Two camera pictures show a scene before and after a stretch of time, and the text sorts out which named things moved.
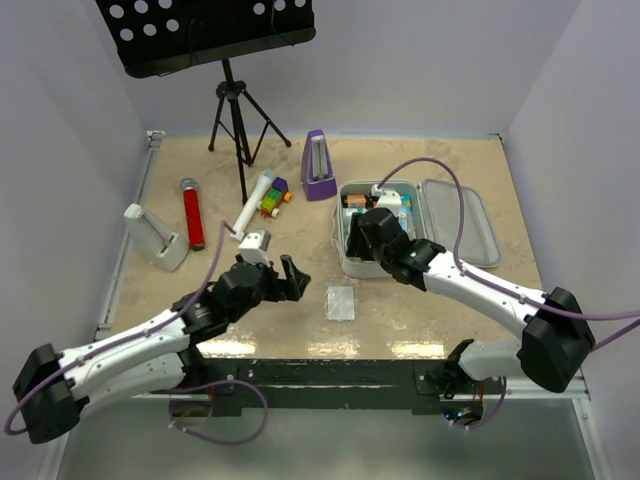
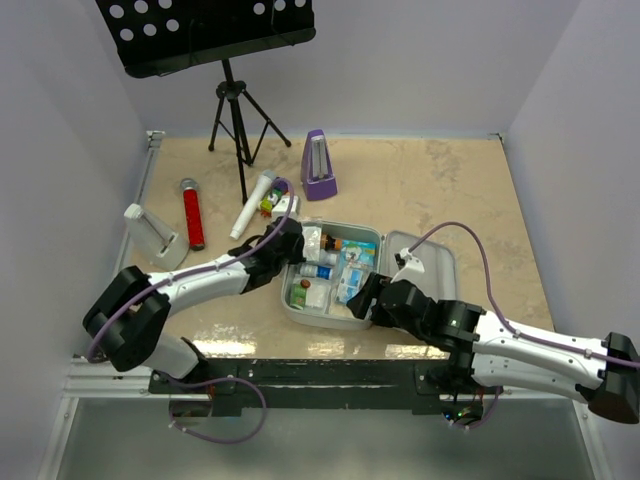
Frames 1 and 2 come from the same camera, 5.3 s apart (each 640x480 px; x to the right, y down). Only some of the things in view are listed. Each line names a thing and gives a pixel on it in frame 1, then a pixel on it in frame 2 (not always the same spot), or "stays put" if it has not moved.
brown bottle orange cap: x=355 y=201 -> x=327 y=242
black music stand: x=158 y=37 stays put
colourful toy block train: x=270 y=204 stays put
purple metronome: x=317 y=173 stays put
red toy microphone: x=193 y=214 stays put
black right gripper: x=356 y=242 -> x=359 y=304
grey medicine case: x=455 y=216 -> x=341 y=256
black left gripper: x=297 y=280 -> x=297 y=255
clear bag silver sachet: x=340 y=302 -> x=312 y=231
